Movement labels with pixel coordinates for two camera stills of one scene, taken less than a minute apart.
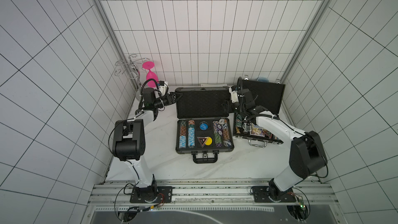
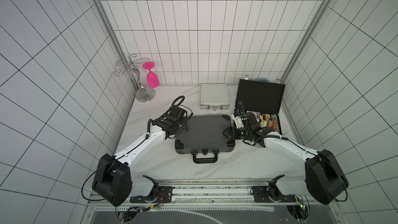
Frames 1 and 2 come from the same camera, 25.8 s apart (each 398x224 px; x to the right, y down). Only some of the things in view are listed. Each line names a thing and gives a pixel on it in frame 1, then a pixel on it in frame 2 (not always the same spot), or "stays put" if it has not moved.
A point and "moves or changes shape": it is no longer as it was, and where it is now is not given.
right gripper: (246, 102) → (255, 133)
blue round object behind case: (263, 79) stays put
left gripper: (173, 98) → (184, 127)
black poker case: (203, 127) moves or changes shape
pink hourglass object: (151, 74) stays put
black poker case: (266, 96) stays put
